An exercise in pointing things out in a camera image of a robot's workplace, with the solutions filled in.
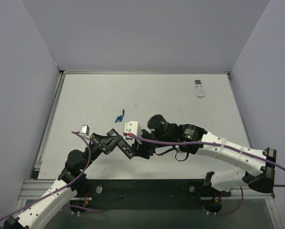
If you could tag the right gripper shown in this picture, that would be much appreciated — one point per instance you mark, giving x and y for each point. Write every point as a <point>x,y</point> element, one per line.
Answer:
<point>127,150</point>

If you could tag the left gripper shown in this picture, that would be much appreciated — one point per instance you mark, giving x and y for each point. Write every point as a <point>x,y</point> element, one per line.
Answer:
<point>99,144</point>

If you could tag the black remote control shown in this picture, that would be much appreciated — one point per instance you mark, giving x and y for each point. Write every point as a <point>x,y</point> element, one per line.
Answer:
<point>126,148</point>

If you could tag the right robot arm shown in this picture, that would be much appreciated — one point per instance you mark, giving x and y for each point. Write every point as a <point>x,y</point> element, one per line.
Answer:
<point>253,168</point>

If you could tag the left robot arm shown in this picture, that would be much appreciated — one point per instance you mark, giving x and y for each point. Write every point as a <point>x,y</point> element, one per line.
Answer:
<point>72,179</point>

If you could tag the white remote control far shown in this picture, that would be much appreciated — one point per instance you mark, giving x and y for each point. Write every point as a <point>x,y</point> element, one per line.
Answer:
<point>199,88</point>

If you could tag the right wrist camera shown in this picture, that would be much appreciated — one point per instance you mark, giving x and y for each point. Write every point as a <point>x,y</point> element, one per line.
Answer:
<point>132,128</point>

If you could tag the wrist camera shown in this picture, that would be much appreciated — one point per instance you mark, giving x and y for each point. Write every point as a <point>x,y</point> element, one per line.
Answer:
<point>132,128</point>
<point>84,131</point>

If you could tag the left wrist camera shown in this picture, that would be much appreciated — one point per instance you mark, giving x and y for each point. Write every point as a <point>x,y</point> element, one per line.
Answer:
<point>84,131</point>

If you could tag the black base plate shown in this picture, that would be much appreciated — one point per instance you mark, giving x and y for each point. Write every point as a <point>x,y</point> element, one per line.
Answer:
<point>145,194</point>

